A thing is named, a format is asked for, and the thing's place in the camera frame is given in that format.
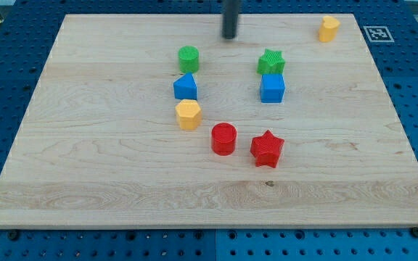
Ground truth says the black bolt front right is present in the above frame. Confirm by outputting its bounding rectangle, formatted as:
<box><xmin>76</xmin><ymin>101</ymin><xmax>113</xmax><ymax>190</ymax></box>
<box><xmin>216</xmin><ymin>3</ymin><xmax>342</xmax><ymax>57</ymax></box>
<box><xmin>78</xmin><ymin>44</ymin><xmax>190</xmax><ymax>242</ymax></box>
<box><xmin>409</xmin><ymin>227</ymin><xmax>418</xmax><ymax>239</ymax></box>

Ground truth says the red cylinder block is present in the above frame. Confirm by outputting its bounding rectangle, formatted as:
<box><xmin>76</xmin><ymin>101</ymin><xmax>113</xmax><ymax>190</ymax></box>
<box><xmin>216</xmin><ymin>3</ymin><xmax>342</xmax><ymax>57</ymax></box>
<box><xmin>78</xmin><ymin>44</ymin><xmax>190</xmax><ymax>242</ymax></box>
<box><xmin>211</xmin><ymin>123</ymin><xmax>237</xmax><ymax>156</ymax></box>

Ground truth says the yellow hexagon block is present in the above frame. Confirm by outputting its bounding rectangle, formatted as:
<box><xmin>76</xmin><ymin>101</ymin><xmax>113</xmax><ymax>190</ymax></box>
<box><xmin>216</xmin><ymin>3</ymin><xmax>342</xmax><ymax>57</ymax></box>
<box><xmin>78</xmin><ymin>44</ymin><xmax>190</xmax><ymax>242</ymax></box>
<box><xmin>175</xmin><ymin>99</ymin><xmax>202</xmax><ymax>131</ymax></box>

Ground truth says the red star block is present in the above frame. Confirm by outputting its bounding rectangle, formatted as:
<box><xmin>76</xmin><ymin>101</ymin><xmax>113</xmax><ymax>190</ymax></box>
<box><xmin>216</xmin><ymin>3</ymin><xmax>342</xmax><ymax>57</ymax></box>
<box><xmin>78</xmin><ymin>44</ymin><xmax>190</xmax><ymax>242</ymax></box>
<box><xmin>250</xmin><ymin>130</ymin><xmax>284</xmax><ymax>168</ymax></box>

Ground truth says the green cylinder block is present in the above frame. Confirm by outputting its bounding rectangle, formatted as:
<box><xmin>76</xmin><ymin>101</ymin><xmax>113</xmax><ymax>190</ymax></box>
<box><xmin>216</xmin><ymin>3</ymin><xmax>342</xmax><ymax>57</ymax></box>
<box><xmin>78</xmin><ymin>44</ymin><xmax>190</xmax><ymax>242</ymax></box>
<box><xmin>178</xmin><ymin>46</ymin><xmax>199</xmax><ymax>73</ymax></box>

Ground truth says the white fiducial marker tag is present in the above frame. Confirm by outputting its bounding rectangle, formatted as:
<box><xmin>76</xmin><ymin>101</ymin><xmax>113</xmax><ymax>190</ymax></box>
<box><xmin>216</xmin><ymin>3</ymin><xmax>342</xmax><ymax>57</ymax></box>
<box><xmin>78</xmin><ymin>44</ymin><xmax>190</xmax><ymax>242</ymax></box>
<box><xmin>363</xmin><ymin>25</ymin><xmax>394</xmax><ymax>43</ymax></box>

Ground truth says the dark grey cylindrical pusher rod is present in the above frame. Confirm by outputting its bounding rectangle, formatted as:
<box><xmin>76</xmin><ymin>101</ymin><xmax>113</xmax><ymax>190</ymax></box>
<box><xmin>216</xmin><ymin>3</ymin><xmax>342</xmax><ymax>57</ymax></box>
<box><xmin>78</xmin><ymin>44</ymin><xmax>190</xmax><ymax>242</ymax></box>
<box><xmin>221</xmin><ymin>0</ymin><xmax>241</xmax><ymax>39</ymax></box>

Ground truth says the blue cube block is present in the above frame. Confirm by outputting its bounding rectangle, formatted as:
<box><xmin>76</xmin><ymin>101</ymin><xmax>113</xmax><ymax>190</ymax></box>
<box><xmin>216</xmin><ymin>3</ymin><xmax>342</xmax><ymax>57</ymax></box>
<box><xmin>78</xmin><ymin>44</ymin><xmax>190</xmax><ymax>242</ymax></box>
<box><xmin>260</xmin><ymin>74</ymin><xmax>285</xmax><ymax>103</ymax></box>

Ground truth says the yellow heart block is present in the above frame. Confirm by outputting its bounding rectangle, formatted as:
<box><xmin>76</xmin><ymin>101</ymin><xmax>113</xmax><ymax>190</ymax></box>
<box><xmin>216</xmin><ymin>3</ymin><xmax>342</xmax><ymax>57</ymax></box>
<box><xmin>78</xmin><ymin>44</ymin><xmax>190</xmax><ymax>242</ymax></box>
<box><xmin>319</xmin><ymin>15</ymin><xmax>340</xmax><ymax>43</ymax></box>

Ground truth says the blue triangle block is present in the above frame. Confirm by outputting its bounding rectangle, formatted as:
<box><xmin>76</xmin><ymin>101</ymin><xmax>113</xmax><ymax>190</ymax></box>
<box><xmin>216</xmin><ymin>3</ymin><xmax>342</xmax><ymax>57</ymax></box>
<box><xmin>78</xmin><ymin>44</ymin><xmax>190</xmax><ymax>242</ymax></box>
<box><xmin>173</xmin><ymin>72</ymin><xmax>197</xmax><ymax>100</ymax></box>

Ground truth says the wooden board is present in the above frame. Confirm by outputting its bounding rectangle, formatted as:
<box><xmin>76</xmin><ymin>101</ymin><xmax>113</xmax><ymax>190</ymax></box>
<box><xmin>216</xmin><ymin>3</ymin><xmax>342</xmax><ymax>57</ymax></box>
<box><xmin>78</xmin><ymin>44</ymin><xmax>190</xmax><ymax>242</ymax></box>
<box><xmin>0</xmin><ymin>14</ymin><xmax>418</xmax><ymax>230</ymax></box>

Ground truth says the black bolt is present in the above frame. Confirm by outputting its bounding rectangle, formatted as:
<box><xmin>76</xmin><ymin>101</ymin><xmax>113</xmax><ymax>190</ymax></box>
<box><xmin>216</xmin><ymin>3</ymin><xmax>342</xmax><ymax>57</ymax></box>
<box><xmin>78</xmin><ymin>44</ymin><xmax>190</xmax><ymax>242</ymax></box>
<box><xmin>7</xmin><ymin>230</ymin><xmax>20</xmax><ymax>241</ymax></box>
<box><xmin>409</xmin><ymin>227</ymin><xmax>418</xmax><ymax>239</ymax></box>

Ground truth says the green star block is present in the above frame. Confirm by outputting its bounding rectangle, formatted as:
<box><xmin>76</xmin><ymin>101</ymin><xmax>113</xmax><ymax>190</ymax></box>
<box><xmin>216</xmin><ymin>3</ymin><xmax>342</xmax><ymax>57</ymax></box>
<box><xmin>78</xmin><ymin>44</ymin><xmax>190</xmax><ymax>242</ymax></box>
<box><xmin>256</xmin><ymin>49</ymin><xmax>285</xmax><ymax>75</ymax></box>

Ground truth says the black bolt front left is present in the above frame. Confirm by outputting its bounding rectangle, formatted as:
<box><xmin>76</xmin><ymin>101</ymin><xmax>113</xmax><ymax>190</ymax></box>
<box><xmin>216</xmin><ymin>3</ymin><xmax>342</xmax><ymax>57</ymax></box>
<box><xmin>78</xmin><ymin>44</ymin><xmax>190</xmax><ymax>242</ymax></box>
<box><xmin>7</xmin><ymin>230</ymin><xmax>20</xmax><ymax>241</ymax></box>

